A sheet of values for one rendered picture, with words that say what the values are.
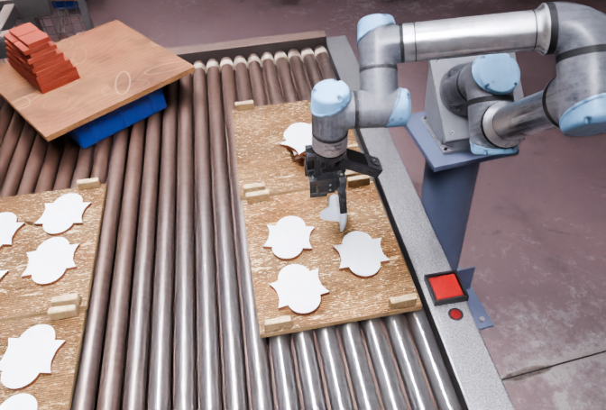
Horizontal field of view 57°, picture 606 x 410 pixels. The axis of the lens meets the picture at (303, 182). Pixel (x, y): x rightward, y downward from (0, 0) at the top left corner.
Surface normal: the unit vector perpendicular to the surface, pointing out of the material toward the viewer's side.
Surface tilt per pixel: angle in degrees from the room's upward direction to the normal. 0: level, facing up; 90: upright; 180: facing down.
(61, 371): 0
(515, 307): 0
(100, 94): 0
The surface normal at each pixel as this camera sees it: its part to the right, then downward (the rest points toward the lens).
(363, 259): -0.05, -0.74
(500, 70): 0.11, -0.18
